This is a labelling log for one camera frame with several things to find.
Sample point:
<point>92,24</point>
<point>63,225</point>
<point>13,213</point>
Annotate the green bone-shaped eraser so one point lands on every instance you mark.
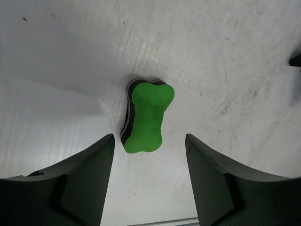
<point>147,102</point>

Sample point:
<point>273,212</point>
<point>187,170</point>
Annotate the blue framed whiteboard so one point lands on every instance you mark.
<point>295,61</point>

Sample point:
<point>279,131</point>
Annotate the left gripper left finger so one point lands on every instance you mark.
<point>69,193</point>

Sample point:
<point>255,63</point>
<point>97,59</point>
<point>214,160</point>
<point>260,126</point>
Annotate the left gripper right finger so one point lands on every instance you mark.
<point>228,193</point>

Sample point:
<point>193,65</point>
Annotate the aluminium mounting rail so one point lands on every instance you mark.
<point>174,222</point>

